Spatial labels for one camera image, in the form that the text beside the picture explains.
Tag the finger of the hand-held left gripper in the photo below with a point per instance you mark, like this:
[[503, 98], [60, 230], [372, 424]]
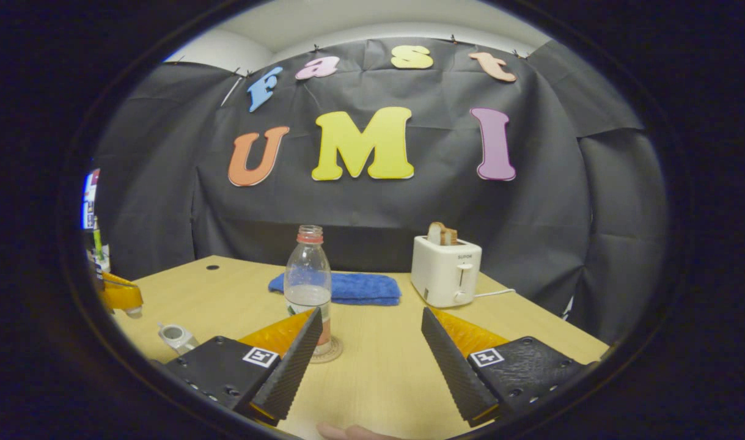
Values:
[[123, 294]]

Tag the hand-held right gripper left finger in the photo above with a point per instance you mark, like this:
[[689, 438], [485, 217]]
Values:
[[293, 366]]

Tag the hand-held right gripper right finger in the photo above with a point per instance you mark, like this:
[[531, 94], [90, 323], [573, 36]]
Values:
[[455, 373]]

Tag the white teacup lid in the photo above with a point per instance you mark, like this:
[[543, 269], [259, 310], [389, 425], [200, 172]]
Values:
[[134, 311]]

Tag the round wooden coaster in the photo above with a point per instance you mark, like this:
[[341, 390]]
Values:
[[332, 351]]

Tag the white square teacup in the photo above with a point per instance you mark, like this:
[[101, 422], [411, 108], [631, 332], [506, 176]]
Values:
[[176, 339]]

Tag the clear plastic water bottle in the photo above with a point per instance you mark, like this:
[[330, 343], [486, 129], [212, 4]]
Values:
[[308, 275]]

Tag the green bottle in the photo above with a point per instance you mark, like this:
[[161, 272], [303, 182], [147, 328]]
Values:
[[98, 241]]

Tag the computer monitor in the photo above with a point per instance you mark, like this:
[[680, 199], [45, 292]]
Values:
[[90, 198]]

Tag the white toaster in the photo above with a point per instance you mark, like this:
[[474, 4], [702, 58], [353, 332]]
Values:
[[442, 269]]

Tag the blue towel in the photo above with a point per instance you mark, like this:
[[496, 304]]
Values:
[[363, 287]]

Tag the toast slice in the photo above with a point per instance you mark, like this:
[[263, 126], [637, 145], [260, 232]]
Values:
[[440, 234]]

